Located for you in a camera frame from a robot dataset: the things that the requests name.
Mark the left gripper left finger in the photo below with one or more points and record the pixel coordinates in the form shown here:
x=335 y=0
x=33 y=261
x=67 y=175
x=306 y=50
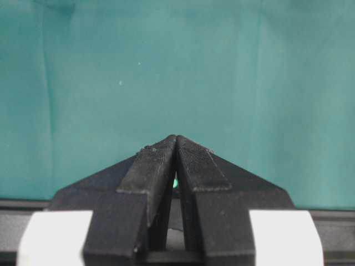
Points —
x=130 y=201

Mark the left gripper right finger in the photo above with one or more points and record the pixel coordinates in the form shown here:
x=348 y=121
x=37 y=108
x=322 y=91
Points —
x=216 y=196

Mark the green table cloth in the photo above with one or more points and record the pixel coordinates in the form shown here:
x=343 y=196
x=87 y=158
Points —
x=267 y=85

